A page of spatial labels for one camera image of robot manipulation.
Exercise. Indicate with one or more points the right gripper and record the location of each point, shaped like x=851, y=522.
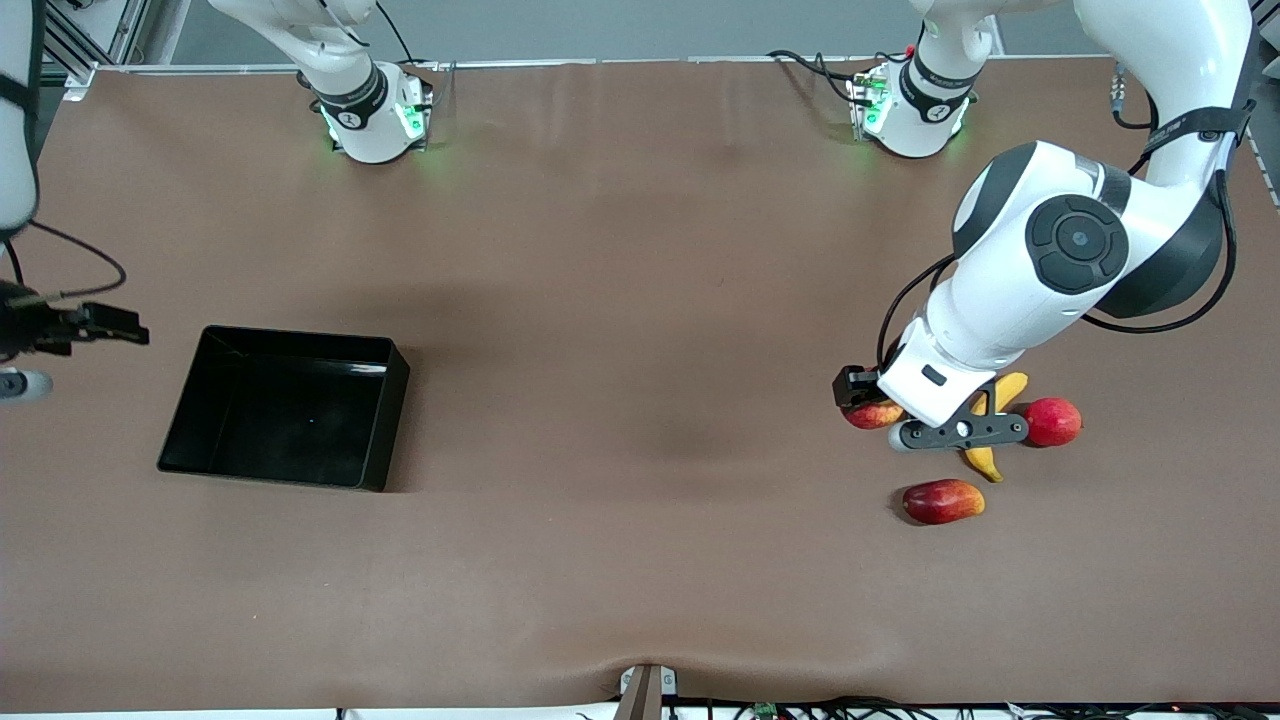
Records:
x=28, y=327

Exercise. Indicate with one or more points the red apple with yellow patches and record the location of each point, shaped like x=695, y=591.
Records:
x=872, y=415

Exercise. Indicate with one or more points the black plastic box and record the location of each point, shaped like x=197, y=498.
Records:
x=280, y=410

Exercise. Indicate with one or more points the red yellow mango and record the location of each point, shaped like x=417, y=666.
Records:
x=942, y=502

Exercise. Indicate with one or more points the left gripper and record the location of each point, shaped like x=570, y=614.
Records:
x=856, y=385

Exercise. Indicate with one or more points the yellow banana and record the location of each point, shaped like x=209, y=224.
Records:
x=985, y=462

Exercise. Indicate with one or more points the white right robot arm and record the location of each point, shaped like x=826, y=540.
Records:
x=370, y=130

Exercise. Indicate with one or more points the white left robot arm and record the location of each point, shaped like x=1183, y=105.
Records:
x=1170, y=60

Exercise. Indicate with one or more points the aluminium frame structure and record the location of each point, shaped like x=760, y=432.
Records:
x=120, y=30

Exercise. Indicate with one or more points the metal table edge clamp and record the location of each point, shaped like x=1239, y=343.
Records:
x=645, y=690

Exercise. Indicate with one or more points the brown table mat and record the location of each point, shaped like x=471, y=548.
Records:
x=640, y=250

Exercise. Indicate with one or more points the small green circuit board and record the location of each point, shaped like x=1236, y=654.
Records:
x=766, y=711

